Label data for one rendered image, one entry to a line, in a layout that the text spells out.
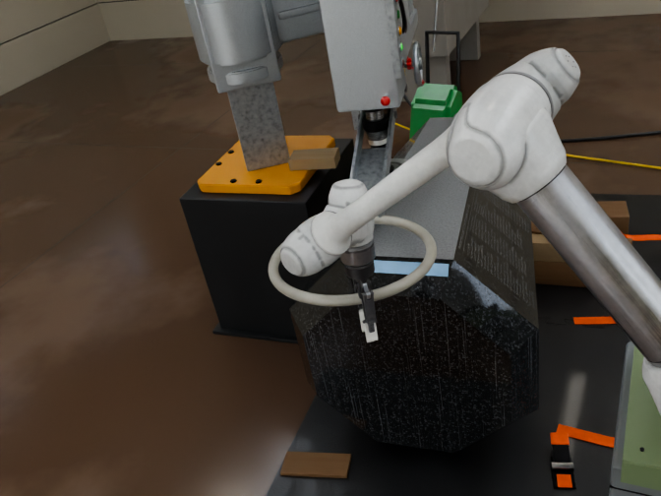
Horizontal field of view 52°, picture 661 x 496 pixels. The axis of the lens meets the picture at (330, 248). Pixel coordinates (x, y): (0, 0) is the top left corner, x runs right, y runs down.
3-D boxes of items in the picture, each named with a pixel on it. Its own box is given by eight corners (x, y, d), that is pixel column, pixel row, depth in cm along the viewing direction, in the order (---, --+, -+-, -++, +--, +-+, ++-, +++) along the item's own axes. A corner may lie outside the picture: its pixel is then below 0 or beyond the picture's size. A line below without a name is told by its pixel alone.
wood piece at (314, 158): (289, 170, 282) (287, 159, 279) (295, 160, 290) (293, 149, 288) (335, 168, 277) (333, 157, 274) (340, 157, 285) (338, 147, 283)
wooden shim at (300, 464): (280, 475, 246) (279, 472, 245) (287, 453, 254) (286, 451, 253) (347, 478, 240) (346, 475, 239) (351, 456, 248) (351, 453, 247)
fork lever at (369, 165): (358, 92, 260) (356, 81, 256) (408, 87, 255) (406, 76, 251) (335, 226, 217) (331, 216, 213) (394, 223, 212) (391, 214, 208)
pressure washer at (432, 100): (430, 161, 442) (417, 29, 396) (479, 168, 423) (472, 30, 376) (403, 186, 420) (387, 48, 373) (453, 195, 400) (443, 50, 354)
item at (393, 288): (292, 224, 222) (291, 216, 220) (442, 217, 210) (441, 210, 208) (247, 309, 180) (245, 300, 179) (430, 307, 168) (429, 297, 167)
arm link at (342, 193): (349, 226, 172) (319, 249, 164) (341, 170, 165) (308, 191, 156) (385, 233, 166) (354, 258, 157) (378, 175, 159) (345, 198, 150)
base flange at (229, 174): (195, 192, 290) (192, 182, 287) (245, 143, 327) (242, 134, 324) (298, 195, 271) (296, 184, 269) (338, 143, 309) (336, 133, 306)
